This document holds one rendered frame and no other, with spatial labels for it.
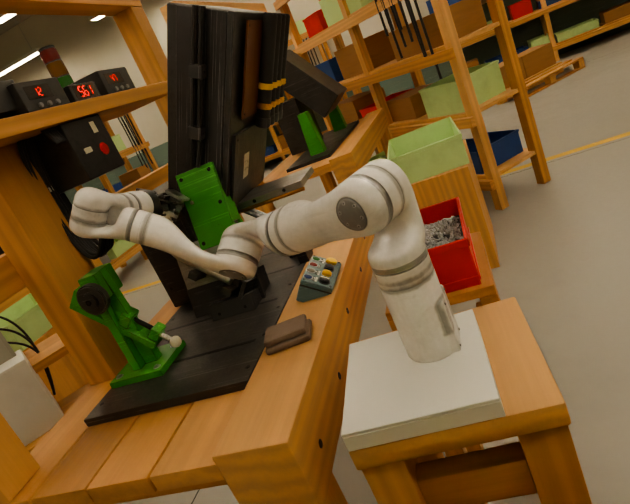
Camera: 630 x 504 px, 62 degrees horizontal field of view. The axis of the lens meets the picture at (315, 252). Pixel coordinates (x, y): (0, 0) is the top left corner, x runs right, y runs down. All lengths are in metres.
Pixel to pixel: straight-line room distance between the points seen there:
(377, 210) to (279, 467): 0.43
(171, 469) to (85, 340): 0.56
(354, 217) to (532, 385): 0.36
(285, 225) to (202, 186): 0.55
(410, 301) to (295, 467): 0.31
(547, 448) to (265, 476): 0.43
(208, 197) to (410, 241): 0.73
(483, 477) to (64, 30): 12.34
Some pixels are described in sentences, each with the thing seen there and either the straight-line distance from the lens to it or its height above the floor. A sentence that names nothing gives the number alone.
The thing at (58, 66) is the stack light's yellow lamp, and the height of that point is 1.67.
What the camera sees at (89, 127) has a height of 1.47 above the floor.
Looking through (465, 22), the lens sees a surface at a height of 1.27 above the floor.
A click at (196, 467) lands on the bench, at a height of 0.88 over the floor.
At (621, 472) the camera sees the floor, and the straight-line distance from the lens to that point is 1.89.
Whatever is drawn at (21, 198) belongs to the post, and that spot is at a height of 1.38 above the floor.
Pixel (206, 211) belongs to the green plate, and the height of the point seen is 1.16.
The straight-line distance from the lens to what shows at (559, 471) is 0.90.
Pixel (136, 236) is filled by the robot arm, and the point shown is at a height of 1.22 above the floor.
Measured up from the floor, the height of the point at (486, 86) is 0.82.
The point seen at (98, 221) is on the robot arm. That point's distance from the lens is 1.14.
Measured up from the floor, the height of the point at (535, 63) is 0.27.
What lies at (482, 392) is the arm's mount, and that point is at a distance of 0.80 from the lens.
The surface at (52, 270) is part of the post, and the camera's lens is 1.40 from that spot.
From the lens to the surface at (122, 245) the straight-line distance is 7.21.
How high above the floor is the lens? 1.38
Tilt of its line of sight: 18 degrees down
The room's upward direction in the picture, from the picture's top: 24 degrees counter-clockwise
